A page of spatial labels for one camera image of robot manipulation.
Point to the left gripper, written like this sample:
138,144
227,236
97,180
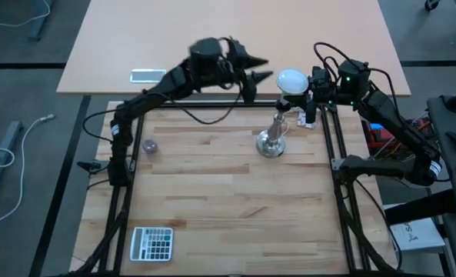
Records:
231,79

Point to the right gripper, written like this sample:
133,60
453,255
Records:
323,92

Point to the white reflector lightbulb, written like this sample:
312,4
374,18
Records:
292,81

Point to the silver table lamp base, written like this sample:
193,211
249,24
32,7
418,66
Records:
271,144

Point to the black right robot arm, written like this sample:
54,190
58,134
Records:
397,127

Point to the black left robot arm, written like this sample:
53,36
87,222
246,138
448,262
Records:
154,98

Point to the red device with blue display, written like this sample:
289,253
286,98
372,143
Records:
377,138

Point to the silver smartphone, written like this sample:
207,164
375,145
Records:
147,76

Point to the large beige desk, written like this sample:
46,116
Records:
135,38

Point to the black stand bar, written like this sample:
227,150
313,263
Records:
420,207

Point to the black chair caster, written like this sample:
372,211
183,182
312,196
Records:
432,4

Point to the white printed cardboard box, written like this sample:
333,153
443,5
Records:
420,234

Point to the white desk calculator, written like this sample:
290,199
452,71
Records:
152,244

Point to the grey desk leg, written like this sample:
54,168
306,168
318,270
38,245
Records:
41,21

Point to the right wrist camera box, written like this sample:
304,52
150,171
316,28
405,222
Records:
320,76

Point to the black aluminium table frame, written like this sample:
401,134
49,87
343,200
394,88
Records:
133,200

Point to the small black bracket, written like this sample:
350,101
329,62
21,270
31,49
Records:
91,165

